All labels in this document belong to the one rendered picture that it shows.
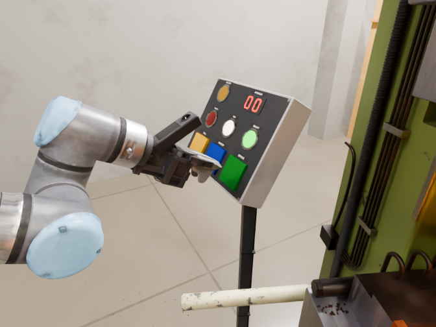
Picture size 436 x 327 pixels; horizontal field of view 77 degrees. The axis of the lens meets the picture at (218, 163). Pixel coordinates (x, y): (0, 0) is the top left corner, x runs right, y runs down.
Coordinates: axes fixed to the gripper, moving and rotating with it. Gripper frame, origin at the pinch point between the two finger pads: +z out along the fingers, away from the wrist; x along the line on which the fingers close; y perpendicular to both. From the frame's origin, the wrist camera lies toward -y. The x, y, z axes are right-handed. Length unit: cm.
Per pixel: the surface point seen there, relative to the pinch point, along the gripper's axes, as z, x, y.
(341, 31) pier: 214, -174, -154
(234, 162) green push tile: 5.1, -0.5, -1.5
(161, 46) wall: 45, -206, -43
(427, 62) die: -8.8, 36.2, -25.3
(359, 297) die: 8.3, 37.4, 5.6
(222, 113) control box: 5.9, -16.1, -11.5
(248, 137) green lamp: 5.4, -0.5, -8.8
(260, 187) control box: 9.7, 7.0, 0.8
